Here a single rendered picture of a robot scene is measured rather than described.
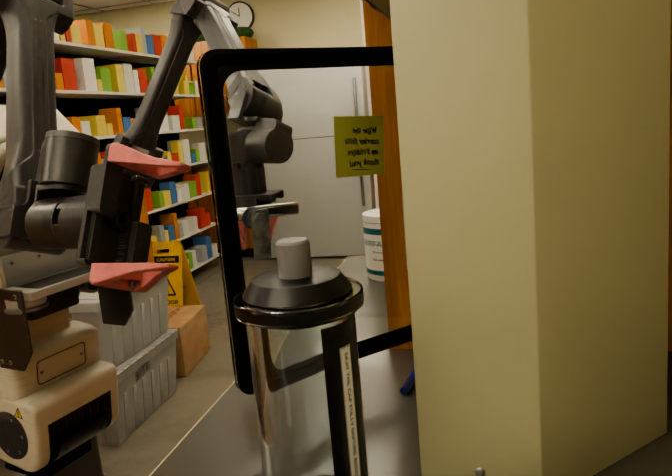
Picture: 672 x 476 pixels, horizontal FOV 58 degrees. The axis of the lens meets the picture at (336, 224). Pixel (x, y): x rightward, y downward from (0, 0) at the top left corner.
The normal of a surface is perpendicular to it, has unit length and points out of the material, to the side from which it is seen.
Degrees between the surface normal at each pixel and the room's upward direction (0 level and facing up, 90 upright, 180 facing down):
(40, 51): 64
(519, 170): 90
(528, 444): 90
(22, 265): 90
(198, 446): 0
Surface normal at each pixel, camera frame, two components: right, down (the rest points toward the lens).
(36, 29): 0.72, -0.42
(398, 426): -0.08, -0.98
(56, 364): 0.89, 0.14
